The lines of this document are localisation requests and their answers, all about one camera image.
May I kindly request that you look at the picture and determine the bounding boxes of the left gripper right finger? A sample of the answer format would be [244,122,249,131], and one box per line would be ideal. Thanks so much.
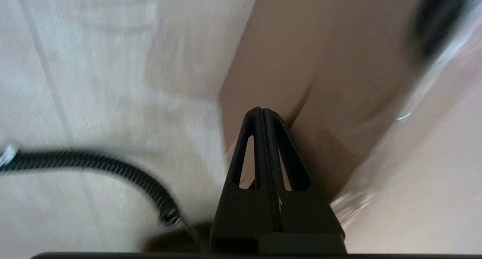
[264,108,345,235]

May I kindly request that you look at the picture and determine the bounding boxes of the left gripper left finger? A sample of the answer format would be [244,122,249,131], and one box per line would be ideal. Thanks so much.
[210,107,281,252]

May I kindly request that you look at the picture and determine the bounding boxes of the brown cardboard shoe box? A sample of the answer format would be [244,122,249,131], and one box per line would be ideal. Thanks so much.
[218,0,482,254]

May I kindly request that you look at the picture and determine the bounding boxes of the long black corrugated cable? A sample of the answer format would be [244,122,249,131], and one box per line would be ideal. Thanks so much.
[0,148,183,229]

